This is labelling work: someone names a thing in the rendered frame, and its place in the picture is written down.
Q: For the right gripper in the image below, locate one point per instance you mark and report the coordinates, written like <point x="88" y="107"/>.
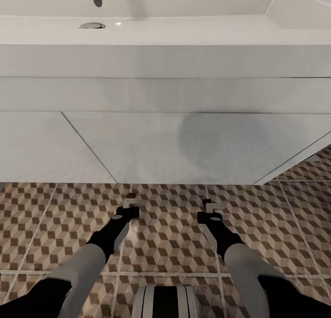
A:
<point x="201" y="216"/>

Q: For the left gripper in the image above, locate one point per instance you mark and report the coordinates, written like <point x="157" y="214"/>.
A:
<point x="133" y="211"/>

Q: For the robot trunk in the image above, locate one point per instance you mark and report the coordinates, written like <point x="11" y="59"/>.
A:
<point x="165" y="302"/>

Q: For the furniture sink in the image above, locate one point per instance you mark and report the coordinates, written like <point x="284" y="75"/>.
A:
<point x="222" y="92"/>

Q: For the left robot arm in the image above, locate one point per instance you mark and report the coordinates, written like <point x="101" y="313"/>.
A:
<point x="62" y="292"/>

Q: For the bathtub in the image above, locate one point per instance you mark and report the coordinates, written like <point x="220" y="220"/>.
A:
<point x="312" y="158"/>

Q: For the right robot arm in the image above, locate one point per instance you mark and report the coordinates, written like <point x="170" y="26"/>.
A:
<point x="265" y="291"/>

